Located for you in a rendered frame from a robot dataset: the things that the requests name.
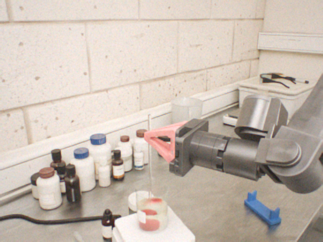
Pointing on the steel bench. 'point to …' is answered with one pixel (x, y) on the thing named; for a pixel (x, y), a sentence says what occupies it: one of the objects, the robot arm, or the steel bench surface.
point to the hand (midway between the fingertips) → (149, 136)
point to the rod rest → (263, 211)
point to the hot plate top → (125, 233)
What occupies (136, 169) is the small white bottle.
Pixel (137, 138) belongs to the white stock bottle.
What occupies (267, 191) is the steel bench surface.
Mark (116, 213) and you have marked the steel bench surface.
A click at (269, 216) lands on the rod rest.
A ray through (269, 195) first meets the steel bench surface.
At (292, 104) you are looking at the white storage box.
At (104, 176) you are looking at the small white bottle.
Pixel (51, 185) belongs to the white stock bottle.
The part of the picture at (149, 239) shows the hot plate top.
